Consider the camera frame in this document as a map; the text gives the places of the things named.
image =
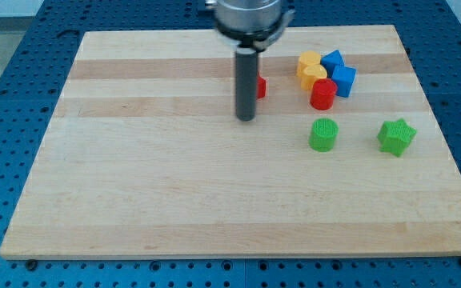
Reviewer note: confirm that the green star block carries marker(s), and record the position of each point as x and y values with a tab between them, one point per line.
395	136

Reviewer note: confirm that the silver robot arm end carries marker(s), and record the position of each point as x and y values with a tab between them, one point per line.
250	24

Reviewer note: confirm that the blue cube block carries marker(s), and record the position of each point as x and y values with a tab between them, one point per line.
344	78

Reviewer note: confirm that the wooden board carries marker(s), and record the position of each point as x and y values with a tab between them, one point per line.
144	158

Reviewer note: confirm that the red cylinder block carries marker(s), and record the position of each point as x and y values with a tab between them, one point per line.
323	94

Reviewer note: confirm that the blue triangular block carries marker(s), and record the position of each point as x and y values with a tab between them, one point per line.
331	61

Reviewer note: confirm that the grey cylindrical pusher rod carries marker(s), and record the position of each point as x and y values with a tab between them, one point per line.
246	78

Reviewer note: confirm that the yellow hexagon block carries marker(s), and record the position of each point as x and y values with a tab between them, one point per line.
307	58

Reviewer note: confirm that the green cylinder block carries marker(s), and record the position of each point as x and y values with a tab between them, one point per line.
323	134

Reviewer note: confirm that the red star block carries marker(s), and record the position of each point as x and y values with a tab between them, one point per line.
261	87

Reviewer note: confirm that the yellow heart block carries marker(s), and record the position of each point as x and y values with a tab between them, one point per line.
310	74

